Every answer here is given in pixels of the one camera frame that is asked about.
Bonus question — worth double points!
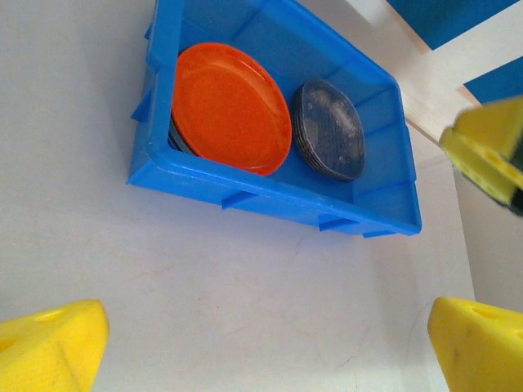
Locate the grey clear square plate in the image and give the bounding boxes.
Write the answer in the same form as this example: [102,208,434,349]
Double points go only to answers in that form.
[297,78,366,184]

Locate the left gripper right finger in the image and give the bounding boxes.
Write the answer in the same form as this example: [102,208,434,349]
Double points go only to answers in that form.
[427,296,523,392]

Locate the black round plate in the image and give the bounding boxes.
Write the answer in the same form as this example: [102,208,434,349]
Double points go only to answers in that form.
[168,118,201,158]

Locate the orange round plate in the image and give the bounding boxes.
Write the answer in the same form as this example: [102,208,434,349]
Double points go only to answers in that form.
[171,42,293,177]

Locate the blue plastic bin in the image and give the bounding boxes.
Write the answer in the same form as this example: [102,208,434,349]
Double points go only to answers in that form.
[125,0,423,238]

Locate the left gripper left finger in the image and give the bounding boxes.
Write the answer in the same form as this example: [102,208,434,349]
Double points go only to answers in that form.
[0,299,110,392]

